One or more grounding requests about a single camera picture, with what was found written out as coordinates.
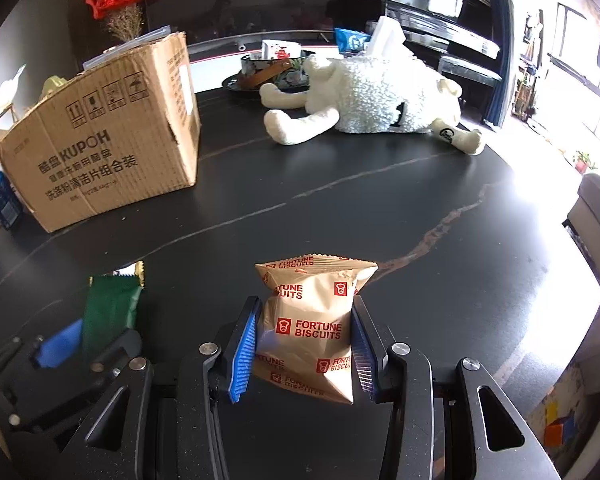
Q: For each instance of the brown cardboard box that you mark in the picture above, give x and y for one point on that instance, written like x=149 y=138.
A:
x=121 y=132

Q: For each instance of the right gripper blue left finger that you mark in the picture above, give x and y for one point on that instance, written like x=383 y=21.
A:
x=134 y=433

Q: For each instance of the dark green snack packet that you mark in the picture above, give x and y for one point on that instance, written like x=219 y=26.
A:
x=110 y=310

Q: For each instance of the pale green tissue box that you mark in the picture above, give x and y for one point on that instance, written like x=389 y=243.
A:
x=52 y=84

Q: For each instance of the dark tray with items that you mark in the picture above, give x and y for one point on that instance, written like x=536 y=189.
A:
x=277 y=62

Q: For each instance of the white plush sheep toy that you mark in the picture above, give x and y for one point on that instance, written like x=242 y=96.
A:
x=383 y=89

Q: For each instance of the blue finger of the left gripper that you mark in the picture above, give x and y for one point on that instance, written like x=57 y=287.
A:
x=53 y=351

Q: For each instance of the blue oreo can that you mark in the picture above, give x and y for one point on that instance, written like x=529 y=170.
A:
x=10 y=207

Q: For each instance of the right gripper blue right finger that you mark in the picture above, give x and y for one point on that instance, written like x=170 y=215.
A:
x=485 y=436

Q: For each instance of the upper white shell bowl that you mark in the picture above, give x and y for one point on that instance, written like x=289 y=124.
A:
x=0 y=100

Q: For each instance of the dried flower vase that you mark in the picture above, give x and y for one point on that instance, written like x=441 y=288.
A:
x=126 y=23

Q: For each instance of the white gold snack bar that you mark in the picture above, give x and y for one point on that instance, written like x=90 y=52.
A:
x=136 y=269

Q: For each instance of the tan fortune biscuits bag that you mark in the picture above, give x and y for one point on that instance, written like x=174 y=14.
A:
x=303 y=334

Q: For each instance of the blue snack bag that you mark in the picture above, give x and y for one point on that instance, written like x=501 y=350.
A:
x=350 y=42

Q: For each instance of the black piano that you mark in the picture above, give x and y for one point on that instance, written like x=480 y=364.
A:
x=454 y=37

